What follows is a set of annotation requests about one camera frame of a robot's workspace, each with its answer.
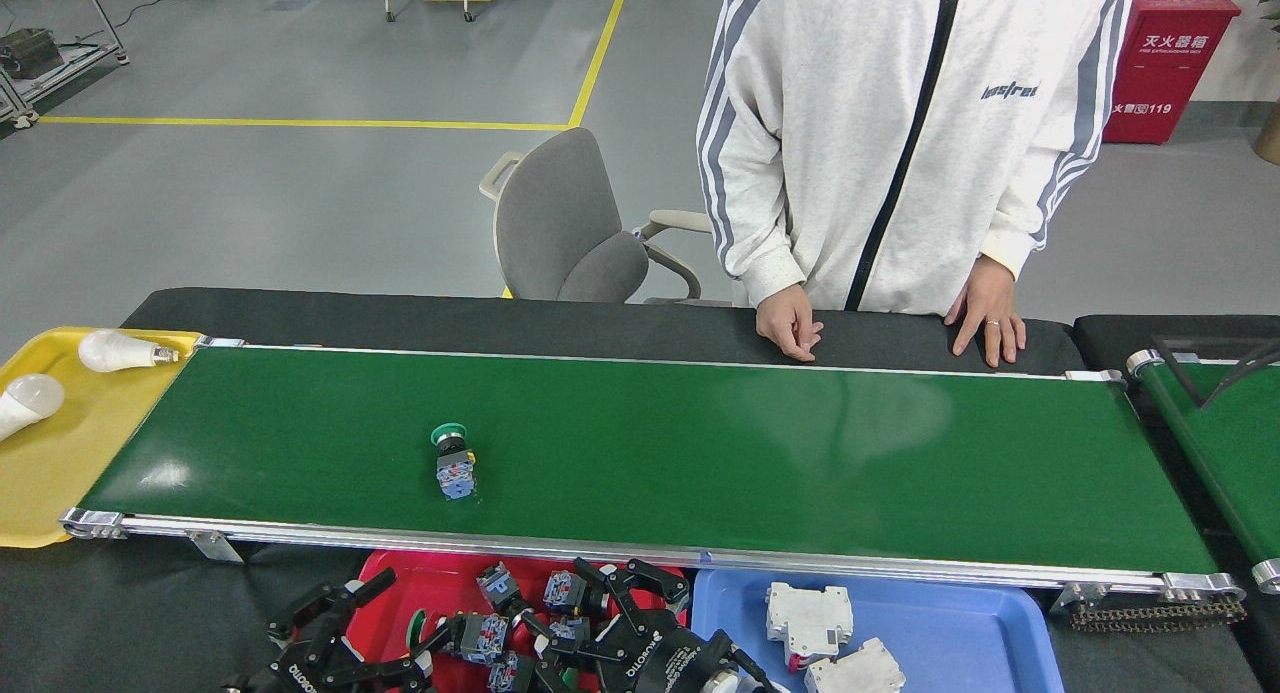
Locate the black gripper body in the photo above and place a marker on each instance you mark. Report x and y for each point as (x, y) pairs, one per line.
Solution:
(665, 663)
(295, 671)

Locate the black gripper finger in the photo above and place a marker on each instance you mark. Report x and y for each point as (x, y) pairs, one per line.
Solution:
(330, 613)
(400, 671)
(575, 665)
(650, 591)

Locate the white circuit breaker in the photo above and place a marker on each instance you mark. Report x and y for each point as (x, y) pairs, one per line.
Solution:
(855, 673)
(808, 618)

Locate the red plastic tray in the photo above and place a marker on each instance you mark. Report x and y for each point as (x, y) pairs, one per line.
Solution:
(440, 583)

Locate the long green conveyor belt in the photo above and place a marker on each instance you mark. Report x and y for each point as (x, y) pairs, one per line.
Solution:
(700, 453)

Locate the blue plastic tray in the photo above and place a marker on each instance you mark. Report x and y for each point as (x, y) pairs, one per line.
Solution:
(960, 623)

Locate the yellow plastic tray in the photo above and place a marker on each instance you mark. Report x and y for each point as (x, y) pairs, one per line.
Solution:
(70, 463)

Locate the short green conveyor belt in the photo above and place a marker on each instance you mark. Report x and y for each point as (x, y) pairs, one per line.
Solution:
(1240, 453)

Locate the person's right hand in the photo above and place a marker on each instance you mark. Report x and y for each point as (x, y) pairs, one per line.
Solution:
(788, 323)

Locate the person's left hand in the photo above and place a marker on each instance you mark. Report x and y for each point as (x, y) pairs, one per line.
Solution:
(992, 298)

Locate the white light bulb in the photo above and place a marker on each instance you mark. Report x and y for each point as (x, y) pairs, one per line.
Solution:
(115, 351)
(30, 401)

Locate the grey office chair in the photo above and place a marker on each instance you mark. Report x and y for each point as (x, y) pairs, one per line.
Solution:
(560, 223)

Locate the person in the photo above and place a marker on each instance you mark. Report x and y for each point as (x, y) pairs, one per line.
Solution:
(900, 123)

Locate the black guide bar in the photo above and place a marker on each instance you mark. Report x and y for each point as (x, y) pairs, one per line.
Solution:
(1177, 373)

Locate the grey metal shelf rack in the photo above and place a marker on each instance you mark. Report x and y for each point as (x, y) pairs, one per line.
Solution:
(70, 68)

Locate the black equipment box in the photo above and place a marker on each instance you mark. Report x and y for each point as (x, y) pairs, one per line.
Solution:
(28, 53)

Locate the red fire extinguisher box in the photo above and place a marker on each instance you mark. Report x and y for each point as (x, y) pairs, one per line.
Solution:
(1170, 68)

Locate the potted green plant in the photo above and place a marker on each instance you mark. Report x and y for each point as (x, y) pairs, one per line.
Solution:
(1270, 133)

